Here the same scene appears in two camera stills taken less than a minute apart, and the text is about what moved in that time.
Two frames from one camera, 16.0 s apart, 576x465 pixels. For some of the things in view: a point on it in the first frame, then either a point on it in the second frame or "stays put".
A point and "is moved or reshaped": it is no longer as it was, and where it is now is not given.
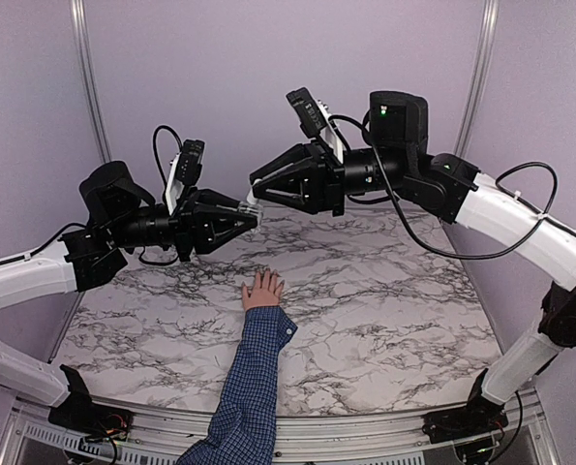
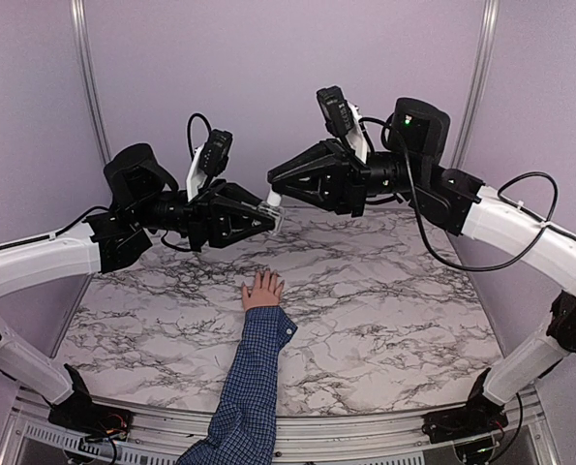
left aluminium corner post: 85,50 stays put
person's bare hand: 261,294 stays put
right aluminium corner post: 489,19 stays put
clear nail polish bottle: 253,208 is moved or reshaped
